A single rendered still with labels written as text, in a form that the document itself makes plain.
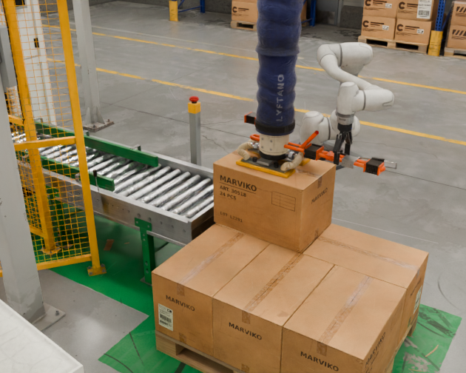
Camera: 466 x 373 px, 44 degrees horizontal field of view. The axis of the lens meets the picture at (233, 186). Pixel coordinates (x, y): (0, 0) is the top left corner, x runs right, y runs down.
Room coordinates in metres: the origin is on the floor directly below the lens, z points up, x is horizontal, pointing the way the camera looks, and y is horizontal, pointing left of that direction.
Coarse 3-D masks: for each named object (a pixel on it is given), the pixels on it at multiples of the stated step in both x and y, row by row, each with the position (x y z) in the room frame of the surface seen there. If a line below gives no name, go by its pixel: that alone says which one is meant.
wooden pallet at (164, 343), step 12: (156, 336) 2.51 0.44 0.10; (168, 336) 2.46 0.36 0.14; (168, 348) 2.46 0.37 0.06; (180, 348) 2.47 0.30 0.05; (192, 348) 2.37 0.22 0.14; (396, 348) 2.37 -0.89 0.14; (180, 360) 2.42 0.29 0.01; (192, 360) 2.40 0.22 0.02; (204, 360) 2.40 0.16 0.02; (216, 360) 2.28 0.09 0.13; (204, 372) 2.33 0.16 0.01; (216, 372) 2.31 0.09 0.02; (228, 372) 2.31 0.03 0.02; (240, 372) 2.20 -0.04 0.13; (384, 372) 2.19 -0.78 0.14
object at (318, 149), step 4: (308, 144) 2.93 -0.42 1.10; (312, 144) 2.95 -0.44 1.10; (316, 144) 2.94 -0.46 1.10; (304, 148) 2.89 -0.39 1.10; (308, 148) 2.90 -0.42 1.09; (312, 148) 2.90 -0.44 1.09; (316, 148) 2.90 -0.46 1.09; (320, 148) 2.88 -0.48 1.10; (304, 152) 2.88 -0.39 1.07; (308, 152) 2.86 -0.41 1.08; (312, 152) 2.85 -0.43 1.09; (316, 152) 2.85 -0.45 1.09; (320, 152) 2.88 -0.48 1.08; (304, 156) 2.87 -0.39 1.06; (308, 156) 2.86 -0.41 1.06; (312, 156) 2.85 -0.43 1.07; (316, 156) 2.84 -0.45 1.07; (316, 160) 2.84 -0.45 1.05
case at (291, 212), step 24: (216, 168) 3.02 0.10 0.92; (240, 168) 2.96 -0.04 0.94; (312, 168) 2.96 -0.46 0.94; (216, 192) 3.02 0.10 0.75; (240, 192) 2.92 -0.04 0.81; (264, 192) 2.83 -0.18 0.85; (288, 192) 2.74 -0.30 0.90; (312, 192) 2.78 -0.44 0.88; (216, 216) 3.02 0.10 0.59; (240, 216) 2.92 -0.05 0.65; (264, 216) 2.83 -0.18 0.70; (288, 216) 2.74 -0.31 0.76; (312, 216) 2.80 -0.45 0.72; (264, 240) 2.82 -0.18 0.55; (288, 240) 2.73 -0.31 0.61; (312, 240) 2.82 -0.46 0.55
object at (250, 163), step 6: (240, 162) 2.99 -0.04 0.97; (246, 162) 2.99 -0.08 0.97; (252, 162) 2.98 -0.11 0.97; (276, 162) 2.93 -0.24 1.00; (252, 168) 2.95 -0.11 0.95; (258, 168) 2.92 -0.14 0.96; (264, 168) 2.91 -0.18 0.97; (270, 168) 2.90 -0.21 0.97; (276, 168) 2.90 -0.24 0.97; (276, 174) 2.86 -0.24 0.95; (282, 174) 2.84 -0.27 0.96; (288, 174) 2.84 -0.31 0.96
